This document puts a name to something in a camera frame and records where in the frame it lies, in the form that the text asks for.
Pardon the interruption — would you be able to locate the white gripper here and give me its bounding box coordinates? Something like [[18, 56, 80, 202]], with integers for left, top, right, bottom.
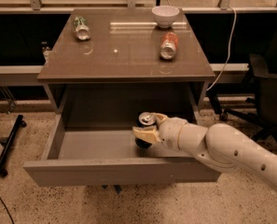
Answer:
[[132, 113, 187, 150]]

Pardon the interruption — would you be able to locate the green soda can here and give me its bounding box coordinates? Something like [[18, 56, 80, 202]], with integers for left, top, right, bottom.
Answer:
[[73, 16, 90, 41]]

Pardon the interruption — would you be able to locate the white bowl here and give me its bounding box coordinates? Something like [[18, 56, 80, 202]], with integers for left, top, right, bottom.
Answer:
[[152, 6, 179, 28]]

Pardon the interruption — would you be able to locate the white cable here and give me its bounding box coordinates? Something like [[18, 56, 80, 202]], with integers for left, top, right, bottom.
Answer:
[[206, 7, 238, 91]]

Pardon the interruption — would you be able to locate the black office chair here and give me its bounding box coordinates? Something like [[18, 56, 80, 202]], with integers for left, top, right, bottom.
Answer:
[[206, 12, 277, 161]]

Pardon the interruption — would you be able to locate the orange soda can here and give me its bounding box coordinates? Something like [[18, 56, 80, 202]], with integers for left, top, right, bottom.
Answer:
[[160, 32, 178, 60]]

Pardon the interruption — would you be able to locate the black stand leg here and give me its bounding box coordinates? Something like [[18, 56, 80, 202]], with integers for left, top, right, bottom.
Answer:
[[0, 115, 27, 177]]

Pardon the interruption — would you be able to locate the grey open top drawer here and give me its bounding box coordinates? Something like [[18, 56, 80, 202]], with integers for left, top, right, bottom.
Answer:
[[22, 87, 229, 188]]

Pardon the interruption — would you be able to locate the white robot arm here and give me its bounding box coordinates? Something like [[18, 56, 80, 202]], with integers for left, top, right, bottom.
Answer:
[[132, 112, 277, 191]]

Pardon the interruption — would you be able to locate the blue pepsi can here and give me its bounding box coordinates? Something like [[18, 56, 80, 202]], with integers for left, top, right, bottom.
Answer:
[[135, 112, 157, 148]]

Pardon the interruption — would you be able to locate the grey cabinet with glossy top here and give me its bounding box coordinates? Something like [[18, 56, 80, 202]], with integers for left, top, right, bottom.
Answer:
[[36, 8, 216, 114]]

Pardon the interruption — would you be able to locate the black floor cable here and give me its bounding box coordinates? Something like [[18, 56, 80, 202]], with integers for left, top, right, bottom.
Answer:
[[0, 186, 14, 224]]

